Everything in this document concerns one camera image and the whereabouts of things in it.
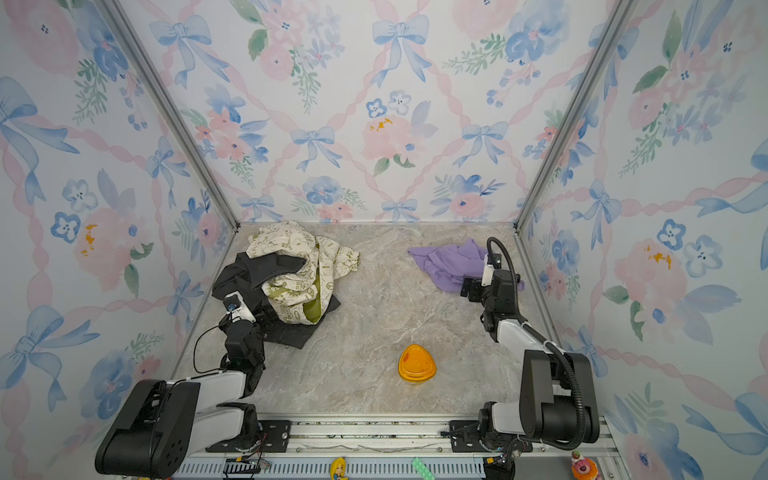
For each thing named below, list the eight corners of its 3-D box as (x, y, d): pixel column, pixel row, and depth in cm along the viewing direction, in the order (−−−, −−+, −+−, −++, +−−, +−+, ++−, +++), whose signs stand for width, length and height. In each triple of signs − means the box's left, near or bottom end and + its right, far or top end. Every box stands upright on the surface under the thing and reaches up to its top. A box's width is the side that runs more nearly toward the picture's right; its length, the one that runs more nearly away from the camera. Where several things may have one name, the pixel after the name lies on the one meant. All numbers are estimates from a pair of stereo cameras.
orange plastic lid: (398, 389, 83) (400, 377, 75) (398, 359, 89) (399, 344, 80) (432, 389, 83) (437, 377, 75) (429, 359, 89) (434, 344, 80)
